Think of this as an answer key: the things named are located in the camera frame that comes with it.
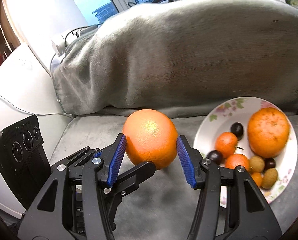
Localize small kumquat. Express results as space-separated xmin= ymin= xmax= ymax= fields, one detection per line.
xmin=251 ymin=172 xmax=263 ymax=187

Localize medium tangerine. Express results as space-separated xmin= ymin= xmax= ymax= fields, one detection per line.
xmin=225 ymin=154 xmax=249 ymax=170

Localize brown longan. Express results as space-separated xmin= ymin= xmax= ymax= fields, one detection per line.
xmin=261 ymin=168 xmax=278 ymax=189
xmin=249 ymin=155 xmax=265 ymax=173

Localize large smooth orange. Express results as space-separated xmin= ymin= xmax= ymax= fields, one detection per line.
xmin=122 ymin=109 xmax=178 ymax=170

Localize dark cherry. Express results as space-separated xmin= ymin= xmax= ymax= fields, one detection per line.
xmin=230 ymin=122 xmax=244 ymax=140
xmin=206 ymin=150 xmax=223 ymax=165
xmin=264 ymin=158 xmax=276 ymax=171

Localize small tangerine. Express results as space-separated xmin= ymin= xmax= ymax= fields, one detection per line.
xmin=215 ymin=132 xmax=238 ymax=159

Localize large rough tangerine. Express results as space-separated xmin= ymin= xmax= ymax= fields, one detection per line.
xmin=247 ymin=107 xmax=290 ymax=158

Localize grey seat cover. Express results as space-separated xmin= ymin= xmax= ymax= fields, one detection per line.
xmin=51 ymin=115 xmax=298 ymax=239

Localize white floral plate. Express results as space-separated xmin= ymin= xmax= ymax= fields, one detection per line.
xmin=193 ymin=96 xmax=298 ymax=204

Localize white power strip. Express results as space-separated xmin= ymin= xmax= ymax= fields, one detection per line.
xmin=52 ymin=41 xmax=65 ymax=56

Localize grey blanket cushion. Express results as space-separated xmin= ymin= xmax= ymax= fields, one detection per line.
xmin=51 ymin=0 xmax=298 ymax=118

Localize white cable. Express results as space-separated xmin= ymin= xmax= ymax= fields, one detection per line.
xmin=0 ymin=84 xmax=74 ymax=118

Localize black cable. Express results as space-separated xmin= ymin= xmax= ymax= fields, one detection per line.
xmin=64 ymin=23 xmax=102 ymax=48

